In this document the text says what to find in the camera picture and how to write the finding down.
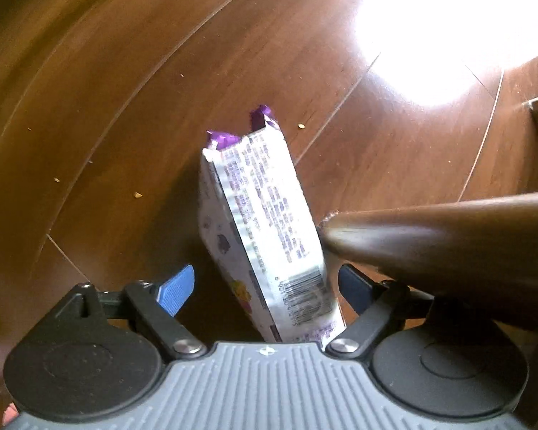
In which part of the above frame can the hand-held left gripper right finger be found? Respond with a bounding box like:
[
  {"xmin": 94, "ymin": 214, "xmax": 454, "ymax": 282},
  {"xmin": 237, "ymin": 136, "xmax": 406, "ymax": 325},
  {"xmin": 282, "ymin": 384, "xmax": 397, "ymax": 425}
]
[{"xmin": 323, "ymin": 263, "xmax": 435, "ymax": 362}]

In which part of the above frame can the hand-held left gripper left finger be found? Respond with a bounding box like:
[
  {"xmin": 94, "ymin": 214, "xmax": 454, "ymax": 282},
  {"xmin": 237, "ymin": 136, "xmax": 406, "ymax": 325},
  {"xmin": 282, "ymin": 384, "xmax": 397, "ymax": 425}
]
[{"xmin": 56, "ymin": 264, "xmax": 207, "ymax": 360}]

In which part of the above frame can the purple white snack packet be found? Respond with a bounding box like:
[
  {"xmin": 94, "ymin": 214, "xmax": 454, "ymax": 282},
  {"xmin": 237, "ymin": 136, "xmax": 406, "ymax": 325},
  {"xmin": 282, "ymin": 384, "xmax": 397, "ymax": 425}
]
[{"xmin": 198, "ymin": 104, "xmax": 344, "ymax": 344}]

